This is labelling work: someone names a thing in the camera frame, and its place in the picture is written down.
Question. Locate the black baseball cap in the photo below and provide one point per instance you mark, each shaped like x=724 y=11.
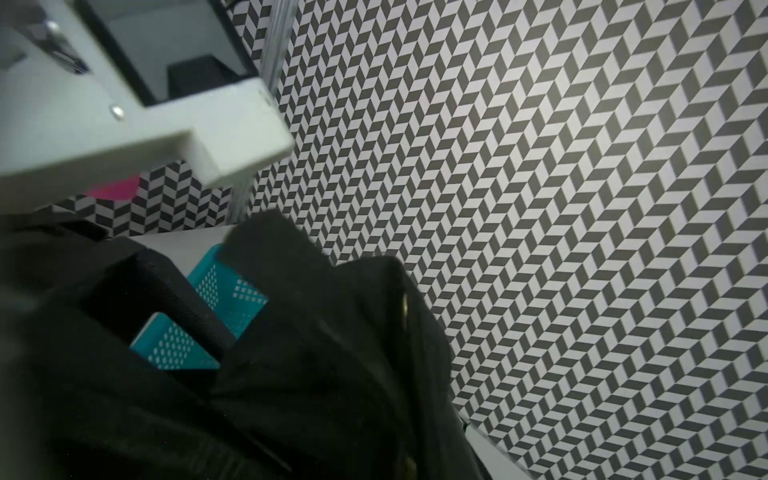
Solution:
x=114 y=367

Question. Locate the teal plastic basket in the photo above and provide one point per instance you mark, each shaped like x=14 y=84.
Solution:
x=235 y=302

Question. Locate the pink metal cup stand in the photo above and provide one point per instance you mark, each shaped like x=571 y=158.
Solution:
x=122 y=190

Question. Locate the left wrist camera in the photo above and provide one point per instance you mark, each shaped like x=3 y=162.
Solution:
x=94 y=92

